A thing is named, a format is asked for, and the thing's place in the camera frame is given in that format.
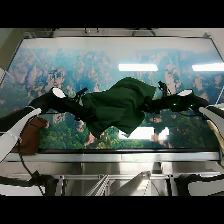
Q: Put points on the dark green shirt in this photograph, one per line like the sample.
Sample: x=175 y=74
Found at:
x=116 y=106

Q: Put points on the brown garment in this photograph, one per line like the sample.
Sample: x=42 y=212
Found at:
x=31 y=136

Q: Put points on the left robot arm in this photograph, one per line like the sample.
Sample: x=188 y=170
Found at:
x=43 y=101

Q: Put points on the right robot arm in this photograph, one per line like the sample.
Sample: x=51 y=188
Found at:
x=186 y=102

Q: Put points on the silver frame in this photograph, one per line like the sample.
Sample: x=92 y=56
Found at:
x=100 y=157

